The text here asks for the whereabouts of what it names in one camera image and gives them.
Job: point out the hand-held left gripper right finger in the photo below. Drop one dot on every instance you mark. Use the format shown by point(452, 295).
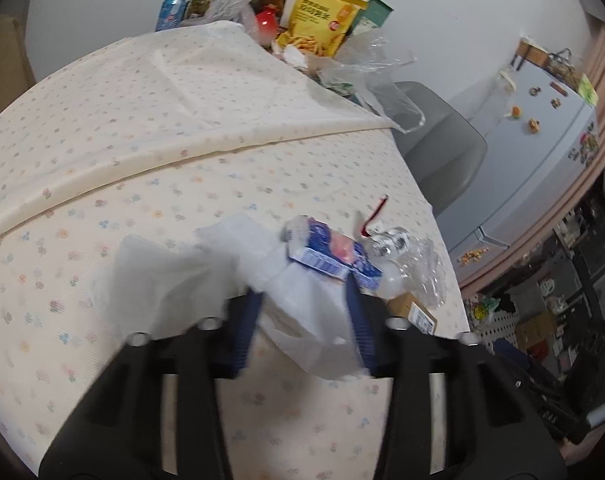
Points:
point(360, 330)

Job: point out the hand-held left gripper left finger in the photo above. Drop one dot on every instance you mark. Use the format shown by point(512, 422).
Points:
point(245, 330)

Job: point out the small blue drink carton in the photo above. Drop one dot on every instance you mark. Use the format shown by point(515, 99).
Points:
point(327, 250)

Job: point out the white paper tissue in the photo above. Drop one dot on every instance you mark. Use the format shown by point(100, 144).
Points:
point(182, 270)

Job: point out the clear plastic wrap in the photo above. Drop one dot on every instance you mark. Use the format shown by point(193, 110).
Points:
point(417, 265)

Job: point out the small brown cardboard box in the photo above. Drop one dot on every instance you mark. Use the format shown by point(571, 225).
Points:
point(407, 307)

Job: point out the red and white wrapper strip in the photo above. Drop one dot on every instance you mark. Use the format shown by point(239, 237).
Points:
point(375, 215)

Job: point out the cluster of small fridge magnets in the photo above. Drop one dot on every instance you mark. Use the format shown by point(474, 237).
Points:
point(470, 257)

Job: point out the grey upholstered chair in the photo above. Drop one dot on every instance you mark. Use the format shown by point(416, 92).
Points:
point(442, 160)

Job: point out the floral tablecloth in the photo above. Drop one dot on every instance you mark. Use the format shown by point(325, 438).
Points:
point(132, 160)

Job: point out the white refrigerator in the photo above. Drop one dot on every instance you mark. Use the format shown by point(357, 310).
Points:
point(532, 170)

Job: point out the burger fridge magnet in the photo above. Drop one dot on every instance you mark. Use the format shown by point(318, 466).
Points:
point(517, 110)

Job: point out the white hanging bag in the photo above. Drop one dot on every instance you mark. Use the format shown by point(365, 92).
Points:
point(506, 90)

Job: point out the red jar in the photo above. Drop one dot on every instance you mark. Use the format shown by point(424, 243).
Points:
point(267, 25)

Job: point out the yellow snack bag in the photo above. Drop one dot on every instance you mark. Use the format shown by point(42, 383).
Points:
point(317, 15)

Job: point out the green printed box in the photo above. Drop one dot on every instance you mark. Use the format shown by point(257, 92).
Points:
point(377, 12)

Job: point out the blue packet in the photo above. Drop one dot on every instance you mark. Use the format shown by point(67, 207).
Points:
point(172, 14)

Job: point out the large brown cardboard box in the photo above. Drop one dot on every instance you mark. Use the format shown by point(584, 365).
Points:
point(7, 60)

